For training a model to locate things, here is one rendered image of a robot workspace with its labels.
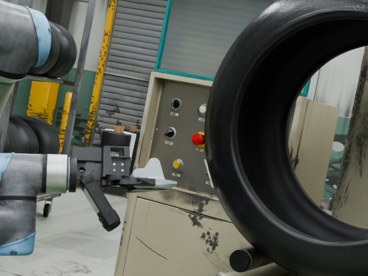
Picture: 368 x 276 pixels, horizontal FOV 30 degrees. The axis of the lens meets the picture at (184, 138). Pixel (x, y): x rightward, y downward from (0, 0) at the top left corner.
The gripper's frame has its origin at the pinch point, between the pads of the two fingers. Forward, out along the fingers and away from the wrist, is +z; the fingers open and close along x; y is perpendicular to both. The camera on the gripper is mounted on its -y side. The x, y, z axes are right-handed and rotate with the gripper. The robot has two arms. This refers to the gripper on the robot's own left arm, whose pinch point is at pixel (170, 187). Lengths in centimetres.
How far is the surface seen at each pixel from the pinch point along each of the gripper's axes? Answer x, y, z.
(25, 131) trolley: 386, 114, -38
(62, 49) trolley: 395, 186, -11
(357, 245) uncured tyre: -18.1, -13.2, 30.5
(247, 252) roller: -1.5, -13.0, 15.0
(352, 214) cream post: 16.7, -2.5, 46.9
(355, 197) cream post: 15.4, 1.4, 47.3
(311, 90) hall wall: 781, 299, 367
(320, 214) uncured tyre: 13.1, -3.1, 37.1
